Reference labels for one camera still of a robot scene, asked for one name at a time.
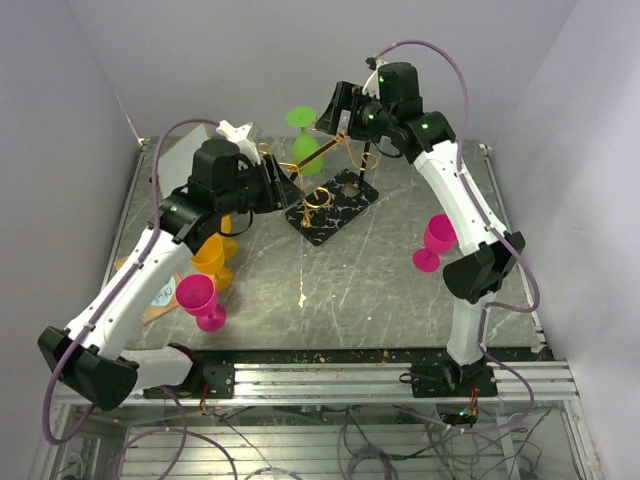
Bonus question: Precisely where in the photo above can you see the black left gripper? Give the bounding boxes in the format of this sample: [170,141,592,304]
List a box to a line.
[217,153,307,216]

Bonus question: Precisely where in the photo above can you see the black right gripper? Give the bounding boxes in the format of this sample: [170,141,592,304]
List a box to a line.
[315,82,396,144]

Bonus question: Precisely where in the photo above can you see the green wine glass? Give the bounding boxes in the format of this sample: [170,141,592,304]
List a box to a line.
[286,106,324,177]

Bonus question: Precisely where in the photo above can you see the black gold wine glass rack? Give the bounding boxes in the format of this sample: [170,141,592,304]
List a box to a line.
[281,133,379,246]

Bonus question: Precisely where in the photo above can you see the yellow wine glass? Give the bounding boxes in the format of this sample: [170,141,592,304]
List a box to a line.
[191,235,233,291]
[219,215,238,260]

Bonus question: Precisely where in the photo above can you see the pink wine glass front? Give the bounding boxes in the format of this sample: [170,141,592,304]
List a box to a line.
[175,274,227,332]

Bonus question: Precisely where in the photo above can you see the pink wine glass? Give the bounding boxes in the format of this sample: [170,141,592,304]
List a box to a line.
[412,214,457,273]
[175,274,227,332]

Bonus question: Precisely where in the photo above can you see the pink wine glass back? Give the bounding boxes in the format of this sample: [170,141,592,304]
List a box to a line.
[412,214,457,273]

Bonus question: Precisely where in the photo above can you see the clear wine glass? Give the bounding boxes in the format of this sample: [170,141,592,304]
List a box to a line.
[378,136,398,154]

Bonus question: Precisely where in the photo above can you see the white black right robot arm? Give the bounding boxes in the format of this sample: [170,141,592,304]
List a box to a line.
[316,62,525,396]

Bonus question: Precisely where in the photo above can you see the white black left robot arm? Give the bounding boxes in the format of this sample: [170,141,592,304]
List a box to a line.
[38,138,304,411]

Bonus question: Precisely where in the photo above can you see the white gold framed board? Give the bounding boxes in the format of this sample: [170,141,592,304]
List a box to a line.
[158,124,210,199]

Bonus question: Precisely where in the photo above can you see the orange picture book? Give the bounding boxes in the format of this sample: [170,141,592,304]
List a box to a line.
[107,258,181,327]

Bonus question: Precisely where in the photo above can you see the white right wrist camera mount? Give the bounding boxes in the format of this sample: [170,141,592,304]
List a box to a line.
[362,57,387,99]

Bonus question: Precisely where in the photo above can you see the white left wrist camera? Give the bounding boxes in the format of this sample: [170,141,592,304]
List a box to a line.
[216,120,262,163]

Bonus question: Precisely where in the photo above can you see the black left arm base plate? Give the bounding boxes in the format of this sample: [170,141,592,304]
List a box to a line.
[144,344,237,400]

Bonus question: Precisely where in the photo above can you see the aluminium rail frame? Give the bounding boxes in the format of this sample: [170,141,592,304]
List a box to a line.
[34,349,604,479]

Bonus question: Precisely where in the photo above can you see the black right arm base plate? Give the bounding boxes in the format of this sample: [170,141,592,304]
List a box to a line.
[398,348,498,398]

